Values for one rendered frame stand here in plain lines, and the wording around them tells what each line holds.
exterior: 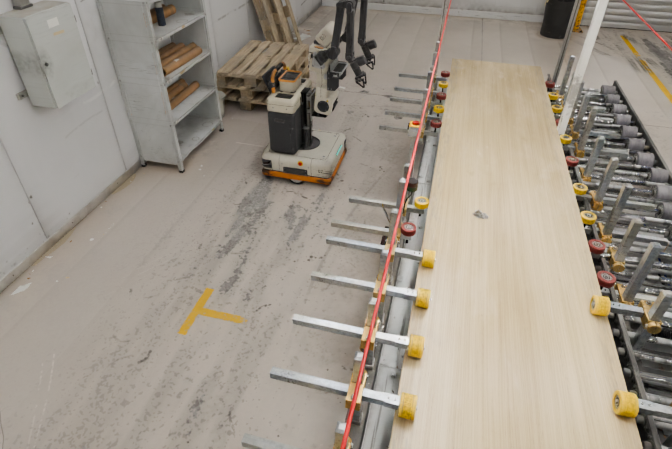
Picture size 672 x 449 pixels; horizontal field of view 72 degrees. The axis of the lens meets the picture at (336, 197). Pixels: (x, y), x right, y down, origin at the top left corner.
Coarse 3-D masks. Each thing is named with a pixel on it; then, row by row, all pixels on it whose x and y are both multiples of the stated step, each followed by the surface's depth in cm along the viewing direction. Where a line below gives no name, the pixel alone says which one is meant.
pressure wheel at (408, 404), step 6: (402, 396) 158; (408, 396) 158; (414, 396) 158; (402, 402) 156; (408, 402) 156; (414, 402) 156; (402, 408) 156; (408, 408) 155; (414, 408) 155; (402, 414) 156; (408, 414) 155; (414, 414) 155
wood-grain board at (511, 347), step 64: (512, 64) 436; (448, 128) 332; (512, 128) 333; (448, 192) 268; (512, 192) 269; (448, 256) 225; (512, 256) 226; (576, 256) 226; (448, 320) 194; (512, 320) 194; (576, 320) 195; (448, 384) 170; (512, 384) 171; (576, 384) 171; (448, 448) 152; (512, 448) 152; (576, 448) 152; (640, 448) 152
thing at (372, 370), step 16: (432, 96) 425; (416, 160) 335; (416, 176) 318; (400, 240) 264; (384, 304) 226; (384, 320) 219; (368, 368) 198; (368, 384) 192; (352, 432) 176; (352, 448) 171
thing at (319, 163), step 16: (320, 144) 436; (336, 144) 437; (272, 160) 422; (288, 160) 418; (304, 160) 415; (320, 160) 413; (336, 160) 430; (272, 176) 436; (288, 176) 427; (304, 176) 423; (320, 176) 419
